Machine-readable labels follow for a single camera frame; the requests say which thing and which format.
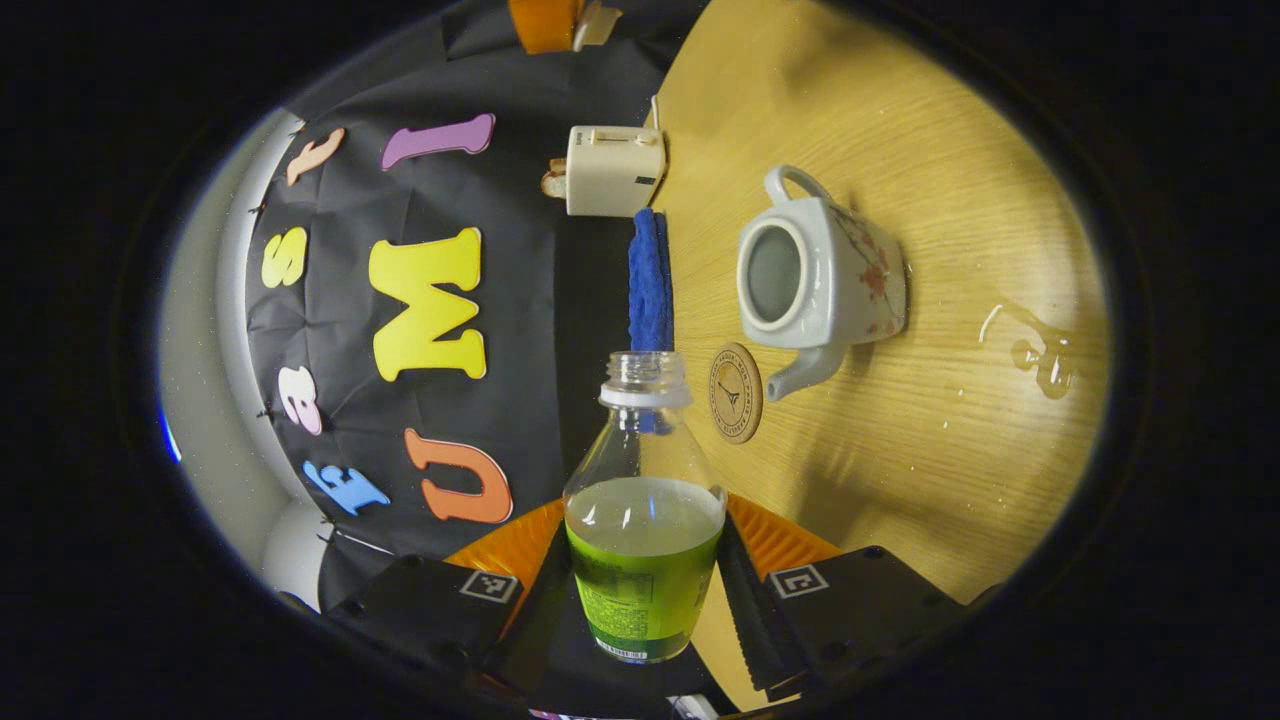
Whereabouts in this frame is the spilled water puddle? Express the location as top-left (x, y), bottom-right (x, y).
top-left (978, 300), bottom-right (1079, 401)

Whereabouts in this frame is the blue towel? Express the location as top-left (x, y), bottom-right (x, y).
top-left (628, 207), bottom-right (675, 353)

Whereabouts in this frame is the round wooden coaster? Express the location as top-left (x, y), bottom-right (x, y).
top-left (708, 342), bottom-right (764, 445)

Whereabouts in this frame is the white floral teacup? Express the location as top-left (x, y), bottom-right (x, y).
top-left (736, 164), bottom-right (909, 403)

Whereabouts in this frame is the white toaster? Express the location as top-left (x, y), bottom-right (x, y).
top-left (565, 125), bottom-right (668, 218)

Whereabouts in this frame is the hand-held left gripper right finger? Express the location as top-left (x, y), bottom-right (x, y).
top-left (712, 492), bottom-right (969, 701)

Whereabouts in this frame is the clear green-label water bottle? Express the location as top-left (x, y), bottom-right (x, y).
top-left (562, 350), bottom-right (728, 665)

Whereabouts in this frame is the black backdrop cloth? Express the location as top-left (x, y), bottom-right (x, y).
top-left (245, 0), bottom-right (701, 611)

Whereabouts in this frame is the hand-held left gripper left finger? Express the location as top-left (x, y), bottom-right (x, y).
top-left (325, 497), bottom-right (576, 701)

